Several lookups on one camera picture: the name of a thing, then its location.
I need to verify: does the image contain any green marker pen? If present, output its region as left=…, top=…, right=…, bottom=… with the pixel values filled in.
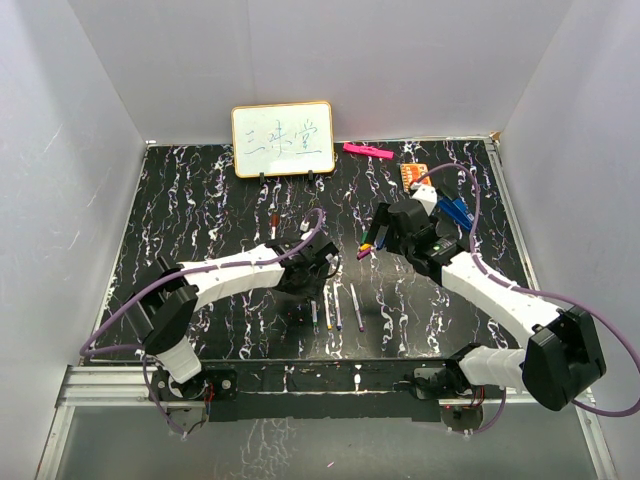
left=310, top=300, right=319, bottom=329

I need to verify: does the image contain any yellow marker pen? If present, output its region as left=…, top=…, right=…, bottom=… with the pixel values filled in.
left=323, top=284, right=333, bottom=331

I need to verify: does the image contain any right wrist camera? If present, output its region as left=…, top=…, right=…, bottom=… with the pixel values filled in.
left=411, top=184, right=439, bottom=216

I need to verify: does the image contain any blue marker pen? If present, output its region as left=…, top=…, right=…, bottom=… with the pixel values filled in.
left=333, top=282, right=343, bottom=331

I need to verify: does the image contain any red marker pen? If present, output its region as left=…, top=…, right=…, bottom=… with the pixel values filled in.
left=270, top=214, right=280, bottom=239

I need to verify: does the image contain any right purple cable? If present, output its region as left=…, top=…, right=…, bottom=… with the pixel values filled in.
left=414, top=162, right=640, bottom=436

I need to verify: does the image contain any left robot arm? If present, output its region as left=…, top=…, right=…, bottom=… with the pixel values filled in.
left=124, top=232, right=339, bottom=399

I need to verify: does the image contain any pink pen cap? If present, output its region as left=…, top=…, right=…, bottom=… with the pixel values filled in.
left=357, top=248, right=371, bottom=260

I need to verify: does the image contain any blue plastic clip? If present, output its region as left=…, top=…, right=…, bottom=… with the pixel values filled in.
left=437, top=193, right=474, bottom=232

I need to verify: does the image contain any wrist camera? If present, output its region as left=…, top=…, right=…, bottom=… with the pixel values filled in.
left=411, top=184, right=439, bottom=216
left=315, top=241, right=339, bottom=269

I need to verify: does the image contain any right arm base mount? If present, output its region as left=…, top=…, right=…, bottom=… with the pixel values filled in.
left=394, top=365, right=487, bottom=408

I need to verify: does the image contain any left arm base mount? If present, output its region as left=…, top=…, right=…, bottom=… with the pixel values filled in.
left=151, top=367, right=238, bottom=416

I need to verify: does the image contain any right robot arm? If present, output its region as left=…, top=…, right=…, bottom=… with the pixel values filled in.
left=365, top=199, right=606, bottom=411

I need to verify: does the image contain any orange card box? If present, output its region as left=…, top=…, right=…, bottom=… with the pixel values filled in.
left=400, top=163, right=431, bottom=193

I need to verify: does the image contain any pink marker pen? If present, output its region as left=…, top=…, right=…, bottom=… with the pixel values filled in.
left=350, top=283, right=365, bottom=333

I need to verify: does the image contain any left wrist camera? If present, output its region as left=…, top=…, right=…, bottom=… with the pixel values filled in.
left=315, top=241, right=339, bottom=269

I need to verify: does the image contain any small whiteboard with writing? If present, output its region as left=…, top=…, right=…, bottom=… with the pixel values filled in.
left=231, top=101, right=336, bottom=178

